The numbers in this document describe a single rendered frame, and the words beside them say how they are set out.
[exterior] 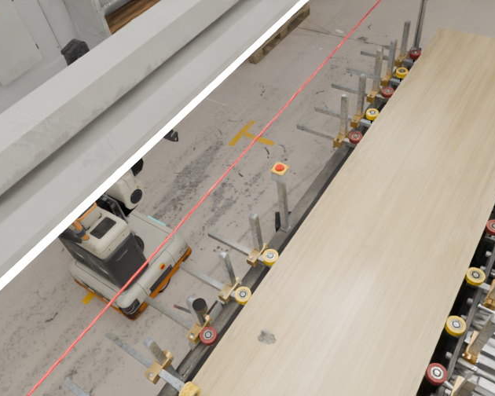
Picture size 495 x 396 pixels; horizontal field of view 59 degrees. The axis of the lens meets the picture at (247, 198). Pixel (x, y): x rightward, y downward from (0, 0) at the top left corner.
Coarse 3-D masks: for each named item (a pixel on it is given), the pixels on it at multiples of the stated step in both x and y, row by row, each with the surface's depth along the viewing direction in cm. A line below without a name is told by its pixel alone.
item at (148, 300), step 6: (144, 300) 222; (150, 300) 220; (156, 306) 218; (162, 306) 217; (162, 312) 216; (168, 312) 215; (174, 318) 212; (180, 318) 212; (180, 324) 213; (186, 324) 210; (192, 324) 209
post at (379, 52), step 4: (380, 48) 282; (376, 52) 283; (380, 52) 282; (376, 56) 285; (380, 56) 284; (376, 60) 288; (380, 60) 286; (376, 64) 290; (380, 64) 289; (376, 68) 292; (380, 68) 293; (376, 72) 294; (380, 72) 296; (376, 76) 296; (376, 80) 298; (372, 84) 302; (376, 84) 300; (372, 88) 304; (376, 88) 303; (376, 100) 312; (372, 104) 314; (376, 104) 317
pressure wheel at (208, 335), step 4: (204, 328) 202; (208, 328) 202; (212, 328) 202; (200, 332) 201; (204, 332) 201; (208, 332) 200; (212, 332) 201; (216, 332) 200; (200, 336) 200; (204, 336) 200; (208, 336) 200; (212, 336) 200; (216, 336) 199; (204, 340) 199; (208, 340) 198; (212, 340) 198; (216, 340) 201; (204, 344) 200; (208, 344) 199; (212, 344) 200
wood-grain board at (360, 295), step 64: (448, 64) 307; (384, 128) 274; (448, 128) 267; (384, 192) 241; (448, 192) 236; (320, 256) 220; (384, 256) 216; (448, 256) 211; (256, 320) 202; (320, 320) 199; (384, 320) 195; (256, 384) 184; (320, 384) 181; (384, 384) 178
